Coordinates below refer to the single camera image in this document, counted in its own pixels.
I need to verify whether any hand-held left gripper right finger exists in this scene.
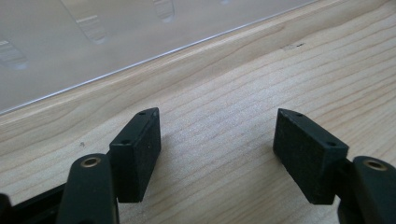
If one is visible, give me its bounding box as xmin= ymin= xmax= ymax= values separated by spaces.
xmin=273 ymin=107 xmax=396 ymax=224

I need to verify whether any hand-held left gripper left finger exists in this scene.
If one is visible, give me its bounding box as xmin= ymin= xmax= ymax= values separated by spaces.
xmin=55 ymin=106 xmax=163 ymax=224

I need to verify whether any clear acrylic panel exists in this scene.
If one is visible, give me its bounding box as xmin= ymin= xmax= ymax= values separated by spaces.
xmin=0 ymin=0 xmax=320 ymax=116

